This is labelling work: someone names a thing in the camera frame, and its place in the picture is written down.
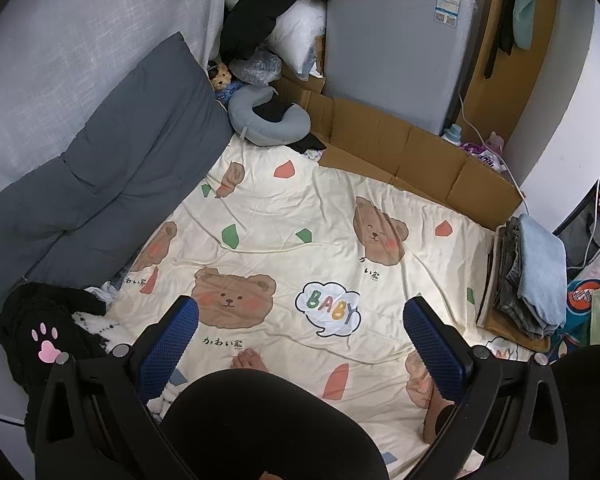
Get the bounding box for brown wooden door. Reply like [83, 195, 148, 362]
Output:
[467, 0, 563, 128]

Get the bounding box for grey neck pillow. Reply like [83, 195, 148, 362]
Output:
[228, 84, 311, 147]

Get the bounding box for black hanging cloth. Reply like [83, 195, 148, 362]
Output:
[485, 0, 523, 81]

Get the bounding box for light blue denim pants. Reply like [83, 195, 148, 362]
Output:
[517, 214, 567, 331]

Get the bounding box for cream bear print blanket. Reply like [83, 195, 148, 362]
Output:
[85, 137, 556, 480]

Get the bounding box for white plastic bag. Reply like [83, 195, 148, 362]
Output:
[85, 280, 117, 307]

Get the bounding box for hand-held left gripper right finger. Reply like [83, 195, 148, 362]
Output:
[402, 296, 571, 480]

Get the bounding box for purple white detergent bag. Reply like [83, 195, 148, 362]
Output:
[460, 132, 506, 173]

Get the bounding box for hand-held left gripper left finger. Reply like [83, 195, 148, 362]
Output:
[34, 295, 201, 480]

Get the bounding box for black garment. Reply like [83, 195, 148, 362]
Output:
[219, 0, 336, 66]

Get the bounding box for white cable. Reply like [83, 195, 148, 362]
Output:
[457, 85, 528, 211]

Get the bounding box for white pillow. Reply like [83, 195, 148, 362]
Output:
[267, 0, 327, 73]

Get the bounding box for small teddy bear toy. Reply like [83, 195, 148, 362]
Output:
[209, 62, 233, 92]

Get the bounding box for grey folded jeans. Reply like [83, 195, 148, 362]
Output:
[495, 217, 556, 341]

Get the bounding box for teal towel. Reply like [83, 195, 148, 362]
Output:
[512, 0, 551, 51]

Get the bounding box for brown flattened cardboard sheet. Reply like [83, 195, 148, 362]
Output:
[300, 87, 523, 231]

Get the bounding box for black white fluffy blanket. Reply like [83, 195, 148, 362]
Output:
[0, 282, 131, 448]

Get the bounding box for clear plastic bag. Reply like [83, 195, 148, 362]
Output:
[229, 50, 283, 85]

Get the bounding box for colourful printed bag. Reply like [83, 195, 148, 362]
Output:
[550, 277, 600, 348]

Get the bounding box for grey appliance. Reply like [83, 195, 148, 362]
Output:
[325, 0, 478, 133]

